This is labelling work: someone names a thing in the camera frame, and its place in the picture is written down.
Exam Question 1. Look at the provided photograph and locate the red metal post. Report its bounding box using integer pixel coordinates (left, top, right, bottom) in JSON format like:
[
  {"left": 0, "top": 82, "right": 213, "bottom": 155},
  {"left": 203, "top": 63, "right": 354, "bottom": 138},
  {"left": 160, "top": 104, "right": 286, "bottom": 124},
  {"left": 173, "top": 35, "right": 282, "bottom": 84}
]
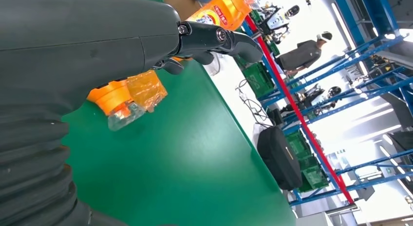
[{"left": 244, "top": 15, "right": 355, "bottom": 205}]

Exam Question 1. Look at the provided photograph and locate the blue metal shelving rack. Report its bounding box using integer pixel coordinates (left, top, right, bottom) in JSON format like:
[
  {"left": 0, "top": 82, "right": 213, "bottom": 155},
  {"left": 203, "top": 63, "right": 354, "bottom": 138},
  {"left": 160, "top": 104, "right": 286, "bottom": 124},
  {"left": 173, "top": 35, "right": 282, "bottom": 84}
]
[{"left": 240, "top": 0, "right": 413, "bottom": 207}]

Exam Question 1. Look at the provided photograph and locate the white desk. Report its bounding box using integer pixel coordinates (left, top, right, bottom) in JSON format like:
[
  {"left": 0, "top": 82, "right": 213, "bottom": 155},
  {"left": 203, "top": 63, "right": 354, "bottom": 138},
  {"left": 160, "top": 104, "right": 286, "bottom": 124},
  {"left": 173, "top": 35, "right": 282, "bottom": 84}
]
[{"left": 203, "top": 53, "right": 291, "bottom": 219}]

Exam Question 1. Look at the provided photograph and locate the green plastic crate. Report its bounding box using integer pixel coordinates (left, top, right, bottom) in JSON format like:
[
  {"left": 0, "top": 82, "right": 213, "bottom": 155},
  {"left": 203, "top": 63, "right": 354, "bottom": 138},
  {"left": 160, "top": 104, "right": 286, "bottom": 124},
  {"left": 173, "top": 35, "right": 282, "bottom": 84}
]
[
  {"left": 285, "top": 129, "right": 330, "bottom": 193},
  {"left": 242, "top": 61, "right": 275, "bottom": 99}
]

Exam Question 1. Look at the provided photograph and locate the person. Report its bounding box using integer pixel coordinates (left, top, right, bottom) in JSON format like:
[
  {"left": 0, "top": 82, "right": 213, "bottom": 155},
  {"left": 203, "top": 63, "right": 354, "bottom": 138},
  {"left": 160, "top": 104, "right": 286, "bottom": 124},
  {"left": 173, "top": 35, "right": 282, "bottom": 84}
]
[{"left": 275, "top": 31, "right": 333, "bottom": 77}]

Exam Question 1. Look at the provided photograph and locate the yellow taped cardboard sheet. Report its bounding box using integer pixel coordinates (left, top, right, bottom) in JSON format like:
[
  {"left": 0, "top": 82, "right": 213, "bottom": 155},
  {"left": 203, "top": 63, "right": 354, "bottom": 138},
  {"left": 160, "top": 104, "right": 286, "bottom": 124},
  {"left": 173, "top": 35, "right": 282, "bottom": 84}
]
[{"left": 126, "top": 69, "right": 169, "bottom": 113}]

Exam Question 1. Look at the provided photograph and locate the brown cardboard box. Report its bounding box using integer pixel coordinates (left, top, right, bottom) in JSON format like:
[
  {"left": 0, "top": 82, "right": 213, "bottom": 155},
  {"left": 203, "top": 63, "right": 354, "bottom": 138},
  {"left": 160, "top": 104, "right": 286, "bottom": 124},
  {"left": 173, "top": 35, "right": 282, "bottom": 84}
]
[{"left": 159, "top": 0, "right": 202, "bottom": 21}]

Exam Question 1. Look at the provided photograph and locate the black cable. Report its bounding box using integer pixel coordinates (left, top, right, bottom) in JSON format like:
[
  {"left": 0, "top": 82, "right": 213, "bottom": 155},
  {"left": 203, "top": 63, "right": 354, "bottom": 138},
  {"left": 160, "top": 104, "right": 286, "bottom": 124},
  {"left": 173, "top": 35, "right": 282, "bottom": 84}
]
[{"left": 235, "top": 77, "right": 275, "bottom": 129}]

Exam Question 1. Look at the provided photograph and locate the black carrying case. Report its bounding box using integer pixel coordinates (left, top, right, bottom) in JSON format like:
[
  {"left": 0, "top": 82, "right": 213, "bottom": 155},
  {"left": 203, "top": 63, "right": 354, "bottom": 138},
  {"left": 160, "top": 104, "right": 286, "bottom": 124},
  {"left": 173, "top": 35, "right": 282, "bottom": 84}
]
[{"left": 257, "top": 126, "right": 303, "bottom": 191}]

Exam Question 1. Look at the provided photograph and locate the black headed humanoid robot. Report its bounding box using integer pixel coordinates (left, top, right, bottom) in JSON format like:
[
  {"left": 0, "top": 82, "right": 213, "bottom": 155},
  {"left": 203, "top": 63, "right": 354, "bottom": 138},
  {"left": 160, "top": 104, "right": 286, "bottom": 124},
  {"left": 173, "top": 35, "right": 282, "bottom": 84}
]
[
  {"left": 258, "top": 3, "right": 300, "bottom": 44},
  {"left": 281, "top": 84, "right": 343, "bottom": 117}
]

